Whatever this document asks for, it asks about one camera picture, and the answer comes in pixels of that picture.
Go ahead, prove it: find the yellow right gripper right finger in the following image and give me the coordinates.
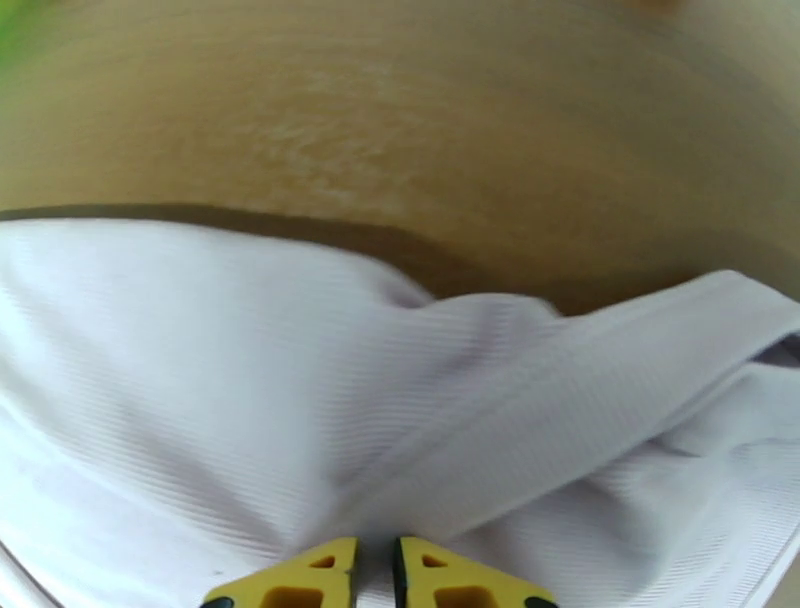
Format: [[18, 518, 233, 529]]
[[391, 535, 561, 608]]

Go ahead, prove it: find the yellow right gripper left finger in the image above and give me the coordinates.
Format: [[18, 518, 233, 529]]
[[199, 535, 359, 608]]

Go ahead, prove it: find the lilac ribbed knit top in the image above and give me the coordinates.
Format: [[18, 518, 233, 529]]
[[0, 215, 800, 608]]

